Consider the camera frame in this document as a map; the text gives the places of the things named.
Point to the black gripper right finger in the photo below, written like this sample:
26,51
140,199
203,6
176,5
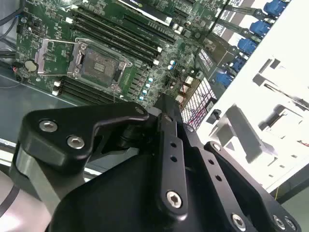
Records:
214,169

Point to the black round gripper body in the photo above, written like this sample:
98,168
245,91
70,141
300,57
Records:
116,198

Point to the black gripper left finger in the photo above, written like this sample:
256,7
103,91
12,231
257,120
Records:
60,125

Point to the metal socket cover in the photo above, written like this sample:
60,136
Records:
41,58

